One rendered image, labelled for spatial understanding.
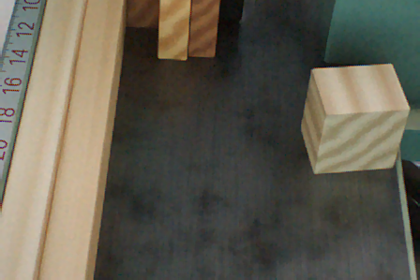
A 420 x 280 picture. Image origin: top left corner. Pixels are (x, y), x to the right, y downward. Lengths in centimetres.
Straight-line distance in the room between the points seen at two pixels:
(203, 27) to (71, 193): 15
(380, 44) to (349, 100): 8
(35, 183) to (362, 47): 22
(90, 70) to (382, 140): 15
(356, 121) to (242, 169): 7
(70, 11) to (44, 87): 6
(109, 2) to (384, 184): 18
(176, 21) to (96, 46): 5
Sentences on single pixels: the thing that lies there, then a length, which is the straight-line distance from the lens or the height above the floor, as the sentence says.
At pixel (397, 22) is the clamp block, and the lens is 59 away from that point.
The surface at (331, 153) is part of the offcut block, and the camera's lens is 53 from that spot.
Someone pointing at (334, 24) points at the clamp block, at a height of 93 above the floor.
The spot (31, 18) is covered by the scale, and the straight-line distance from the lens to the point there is 54.
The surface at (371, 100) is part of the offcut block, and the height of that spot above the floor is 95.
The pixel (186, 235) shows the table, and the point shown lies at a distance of 51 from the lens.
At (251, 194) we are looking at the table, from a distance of 53.
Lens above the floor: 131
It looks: 45 degrees down
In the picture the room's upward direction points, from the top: 5 degrees clockwise
